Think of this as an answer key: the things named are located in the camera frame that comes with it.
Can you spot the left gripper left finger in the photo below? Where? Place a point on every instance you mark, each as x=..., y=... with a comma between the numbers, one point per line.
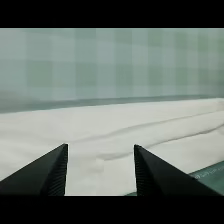
x=43, y=176

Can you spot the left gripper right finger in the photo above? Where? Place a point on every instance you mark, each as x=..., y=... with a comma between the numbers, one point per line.
x=160, y=178

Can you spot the white garment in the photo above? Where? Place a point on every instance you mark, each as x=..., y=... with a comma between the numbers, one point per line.
x=110, y=133

